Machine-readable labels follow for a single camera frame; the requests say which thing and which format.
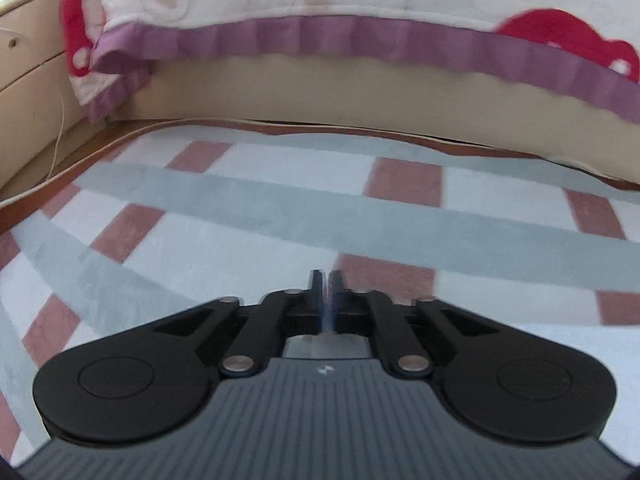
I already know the beige wooden cabinet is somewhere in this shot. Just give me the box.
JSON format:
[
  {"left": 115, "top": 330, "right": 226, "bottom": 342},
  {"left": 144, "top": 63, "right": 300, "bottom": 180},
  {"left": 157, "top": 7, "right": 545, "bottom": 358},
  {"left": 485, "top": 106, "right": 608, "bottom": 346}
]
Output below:
[{"left": 0, "top": 0, "right": 128, "bottom": 202}]

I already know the beige bed base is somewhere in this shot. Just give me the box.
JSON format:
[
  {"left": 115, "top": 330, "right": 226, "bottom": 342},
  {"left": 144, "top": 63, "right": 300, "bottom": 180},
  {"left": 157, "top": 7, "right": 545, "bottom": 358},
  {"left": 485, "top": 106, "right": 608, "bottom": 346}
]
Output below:
[{"left": 106, "top": 52, "right": 640, "bottom": 186}]

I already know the plaid grey and red mat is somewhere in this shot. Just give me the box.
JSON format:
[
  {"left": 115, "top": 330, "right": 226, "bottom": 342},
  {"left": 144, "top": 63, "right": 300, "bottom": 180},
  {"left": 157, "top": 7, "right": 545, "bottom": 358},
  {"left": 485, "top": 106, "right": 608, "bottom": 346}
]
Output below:
[{"left": 0, "top": 122, "right": 640, "bottom": 466}]

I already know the thin white cable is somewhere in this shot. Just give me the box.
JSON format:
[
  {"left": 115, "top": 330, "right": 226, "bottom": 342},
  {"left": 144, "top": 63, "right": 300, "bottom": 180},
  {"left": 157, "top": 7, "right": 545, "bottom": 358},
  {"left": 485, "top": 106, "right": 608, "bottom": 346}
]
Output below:
[{"left": 47, "top": 89, "right": 69, "bottom": 182}]

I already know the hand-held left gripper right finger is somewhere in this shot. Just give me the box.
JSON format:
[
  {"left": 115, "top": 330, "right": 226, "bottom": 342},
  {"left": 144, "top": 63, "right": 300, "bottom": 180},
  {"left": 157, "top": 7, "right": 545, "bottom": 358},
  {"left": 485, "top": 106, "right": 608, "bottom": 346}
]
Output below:
[{"left": 328, "top": 270, "right": 502, "bottom": 378}]

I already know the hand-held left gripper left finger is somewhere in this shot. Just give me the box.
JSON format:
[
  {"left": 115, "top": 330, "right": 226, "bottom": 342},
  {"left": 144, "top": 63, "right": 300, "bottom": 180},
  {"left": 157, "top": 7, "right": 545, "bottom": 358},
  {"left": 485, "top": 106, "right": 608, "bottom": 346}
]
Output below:
[{"left": 153, "top": 270, "right": 328, "bottom": 378}]

